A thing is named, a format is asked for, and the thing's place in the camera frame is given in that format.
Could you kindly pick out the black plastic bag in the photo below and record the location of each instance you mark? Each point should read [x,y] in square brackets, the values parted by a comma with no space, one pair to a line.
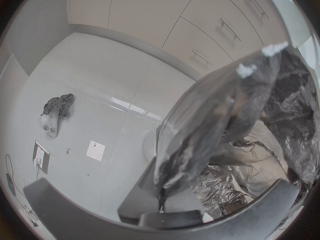
[212,121]

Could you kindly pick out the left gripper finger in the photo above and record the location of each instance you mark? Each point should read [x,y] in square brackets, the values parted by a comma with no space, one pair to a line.
[140,191]

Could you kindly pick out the beige cabinet with drawers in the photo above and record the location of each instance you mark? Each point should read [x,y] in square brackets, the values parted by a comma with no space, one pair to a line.
[150,14]

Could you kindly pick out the clear printed wrapper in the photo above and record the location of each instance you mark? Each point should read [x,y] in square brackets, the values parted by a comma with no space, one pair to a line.
[51,126]

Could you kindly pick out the black plastic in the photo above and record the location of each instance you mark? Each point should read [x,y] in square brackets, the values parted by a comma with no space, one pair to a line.
[58,102]

